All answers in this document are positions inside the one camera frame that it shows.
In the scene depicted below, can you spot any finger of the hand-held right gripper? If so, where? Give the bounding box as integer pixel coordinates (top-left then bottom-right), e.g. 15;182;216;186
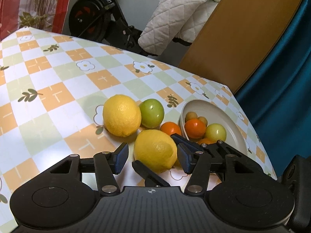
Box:
132;160;170;187
171;133;245;157

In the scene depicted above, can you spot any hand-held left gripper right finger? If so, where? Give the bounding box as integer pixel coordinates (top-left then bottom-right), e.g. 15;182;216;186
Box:
177;144;254;196

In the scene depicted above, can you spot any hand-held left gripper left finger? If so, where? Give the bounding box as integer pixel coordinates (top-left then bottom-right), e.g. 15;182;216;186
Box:
50;143;129;196

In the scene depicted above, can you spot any small orange tangerine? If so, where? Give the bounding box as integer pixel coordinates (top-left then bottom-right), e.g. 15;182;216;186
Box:
160;122;181;139

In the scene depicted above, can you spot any bright orange tangerine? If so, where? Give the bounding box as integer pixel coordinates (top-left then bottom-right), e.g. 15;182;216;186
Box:
184;119;206;139

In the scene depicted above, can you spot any yellow lemon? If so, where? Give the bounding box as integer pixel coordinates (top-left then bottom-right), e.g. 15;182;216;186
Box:
102;94;142;137
134;129;178;174

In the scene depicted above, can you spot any yellow-green apple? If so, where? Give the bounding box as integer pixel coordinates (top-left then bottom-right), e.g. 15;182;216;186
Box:
204;123;227;142

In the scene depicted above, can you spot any green apple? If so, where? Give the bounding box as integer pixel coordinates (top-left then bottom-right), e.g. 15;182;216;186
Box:
139;99;165;130

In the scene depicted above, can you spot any beige round plate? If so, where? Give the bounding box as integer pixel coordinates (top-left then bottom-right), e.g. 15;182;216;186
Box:
179;99;248;161

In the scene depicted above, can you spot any teal curtain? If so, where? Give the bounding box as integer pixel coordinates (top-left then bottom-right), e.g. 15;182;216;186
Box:
234;0;311;175

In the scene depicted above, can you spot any checked floral tablecloth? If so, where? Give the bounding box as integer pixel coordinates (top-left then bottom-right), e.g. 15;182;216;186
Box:
0;27;279;221

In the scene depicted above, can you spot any wooden board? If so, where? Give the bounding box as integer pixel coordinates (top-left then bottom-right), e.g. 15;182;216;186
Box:
178;0;307;94

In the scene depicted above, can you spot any white quilted blanket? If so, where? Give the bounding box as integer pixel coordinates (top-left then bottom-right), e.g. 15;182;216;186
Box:
138;0;224;56

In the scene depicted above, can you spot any black exercise bike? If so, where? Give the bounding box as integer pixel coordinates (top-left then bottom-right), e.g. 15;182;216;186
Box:
68;0;151;57

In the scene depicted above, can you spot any printed wall cloth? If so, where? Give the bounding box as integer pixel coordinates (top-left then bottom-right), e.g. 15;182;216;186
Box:
0;0;73;42

